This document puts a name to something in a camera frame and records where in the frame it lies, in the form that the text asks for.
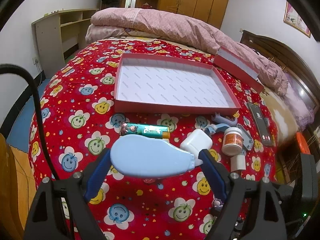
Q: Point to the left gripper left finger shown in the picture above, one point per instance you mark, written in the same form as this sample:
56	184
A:
61	205

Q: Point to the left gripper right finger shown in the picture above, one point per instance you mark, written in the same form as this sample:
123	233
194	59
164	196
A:
264	219

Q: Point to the white usb charger plug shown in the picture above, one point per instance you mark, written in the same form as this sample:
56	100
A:
238	163

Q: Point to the white orange-label jar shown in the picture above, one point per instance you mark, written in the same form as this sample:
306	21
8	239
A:
232	142

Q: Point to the grey plastic cover plate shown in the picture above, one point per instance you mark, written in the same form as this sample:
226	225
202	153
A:
247	140

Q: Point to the white earbuds case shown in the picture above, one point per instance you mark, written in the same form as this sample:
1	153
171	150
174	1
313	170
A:
195	142

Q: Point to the light blue oval case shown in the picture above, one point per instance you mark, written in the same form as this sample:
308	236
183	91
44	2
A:
143	157

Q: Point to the grey-blue curved plastic bracket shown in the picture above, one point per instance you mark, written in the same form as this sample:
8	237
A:
218	119

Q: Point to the teal cartoon lighter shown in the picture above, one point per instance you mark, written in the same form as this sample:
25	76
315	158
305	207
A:
150	131

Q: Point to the blue plastic clip part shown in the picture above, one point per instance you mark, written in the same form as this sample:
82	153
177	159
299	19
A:
212	129

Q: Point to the black smartphone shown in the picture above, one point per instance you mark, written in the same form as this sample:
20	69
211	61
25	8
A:
259	124

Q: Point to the dark wooden headboard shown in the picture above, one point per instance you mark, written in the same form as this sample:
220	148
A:
284	57

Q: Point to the red shallow box tray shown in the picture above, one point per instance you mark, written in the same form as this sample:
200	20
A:
148	83

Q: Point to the red box lid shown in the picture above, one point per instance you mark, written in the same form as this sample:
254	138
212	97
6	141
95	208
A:
235	66

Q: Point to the beige open shelf unit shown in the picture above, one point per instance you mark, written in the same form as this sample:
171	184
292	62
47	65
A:
60	35

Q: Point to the pink folded quilt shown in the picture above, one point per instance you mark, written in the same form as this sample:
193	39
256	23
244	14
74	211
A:
112	22

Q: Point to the framed wall picture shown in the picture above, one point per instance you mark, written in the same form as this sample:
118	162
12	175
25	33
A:
292	18

